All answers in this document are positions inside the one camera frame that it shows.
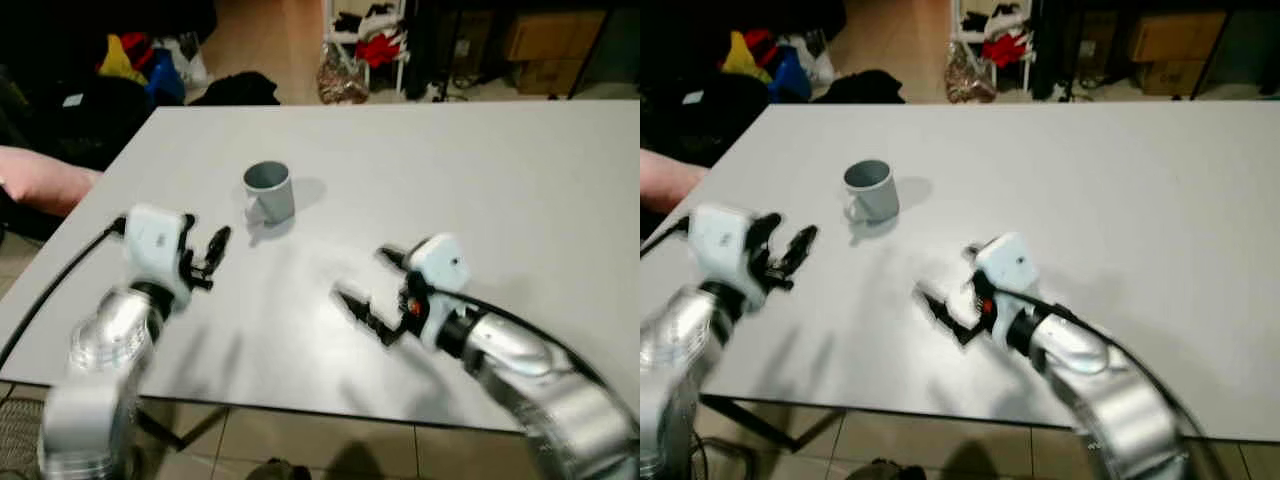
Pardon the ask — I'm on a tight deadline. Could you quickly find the red garment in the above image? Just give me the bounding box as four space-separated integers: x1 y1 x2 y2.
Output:
980 30 1031 69
354 29 408 70

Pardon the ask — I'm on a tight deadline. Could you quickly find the black shelf frame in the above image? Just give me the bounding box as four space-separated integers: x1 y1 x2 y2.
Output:
1028 0 1280 103
403 0 641 103

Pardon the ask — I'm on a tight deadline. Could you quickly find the patterned plastic bag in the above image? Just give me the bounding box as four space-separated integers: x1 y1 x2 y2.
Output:
317 40 372 106
944 40 999 105

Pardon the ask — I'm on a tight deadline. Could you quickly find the large cardboard box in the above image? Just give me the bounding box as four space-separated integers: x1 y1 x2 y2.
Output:
1128 9 1229 64
503 9 608 64

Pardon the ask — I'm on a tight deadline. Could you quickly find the white rack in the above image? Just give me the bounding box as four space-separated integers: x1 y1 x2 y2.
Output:
950 0 1039 98
321 0 412 98

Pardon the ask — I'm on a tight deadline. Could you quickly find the black table leg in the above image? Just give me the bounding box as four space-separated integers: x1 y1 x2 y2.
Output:
698 393 846 455
134 404 233 453

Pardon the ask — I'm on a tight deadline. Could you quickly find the black bag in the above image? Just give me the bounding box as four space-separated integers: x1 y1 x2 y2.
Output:
189 71 282 107
814 69 907 105

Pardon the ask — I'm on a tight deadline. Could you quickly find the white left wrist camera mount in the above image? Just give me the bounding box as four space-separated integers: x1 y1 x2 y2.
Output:
124 204 195 308
689 202 767 302

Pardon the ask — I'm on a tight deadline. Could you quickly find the yellow cloth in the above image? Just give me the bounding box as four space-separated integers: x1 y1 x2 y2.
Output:
721 30 773 83
96 34 148 87

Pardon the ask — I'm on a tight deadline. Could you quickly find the dark robot foot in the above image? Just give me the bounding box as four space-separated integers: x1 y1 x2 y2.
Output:
870 457 928 480
244 457 313 480

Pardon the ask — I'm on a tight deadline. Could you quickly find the blue cloth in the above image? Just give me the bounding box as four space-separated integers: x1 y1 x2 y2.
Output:
144 48 187 107
770 46 813 103

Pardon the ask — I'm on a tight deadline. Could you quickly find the small cardboard box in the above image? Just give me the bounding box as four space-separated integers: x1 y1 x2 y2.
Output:
513 60 593 97

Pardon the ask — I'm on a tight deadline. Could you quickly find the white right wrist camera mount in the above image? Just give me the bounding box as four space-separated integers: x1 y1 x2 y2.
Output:
975 232 1042 333
407 233 473 347

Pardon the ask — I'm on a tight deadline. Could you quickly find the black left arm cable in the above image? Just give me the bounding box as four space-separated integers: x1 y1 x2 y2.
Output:
0 218 128 373
640 214 694 259

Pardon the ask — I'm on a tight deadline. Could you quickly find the black clothes heap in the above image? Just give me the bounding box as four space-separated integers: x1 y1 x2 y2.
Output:
0 68 153 173
640 66 773 169

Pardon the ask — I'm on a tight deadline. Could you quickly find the grey mug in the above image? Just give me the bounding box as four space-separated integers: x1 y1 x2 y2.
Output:
243 161 297 227
843 159 899 224

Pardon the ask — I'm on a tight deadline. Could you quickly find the red cloth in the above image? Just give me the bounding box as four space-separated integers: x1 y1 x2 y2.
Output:
120 31 158 71
745 28 781 67

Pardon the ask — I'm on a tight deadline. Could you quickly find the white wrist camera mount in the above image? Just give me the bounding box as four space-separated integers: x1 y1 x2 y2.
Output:
689 202 767 302
975 232 1042 333
407 233 473 347
124 204 195 308

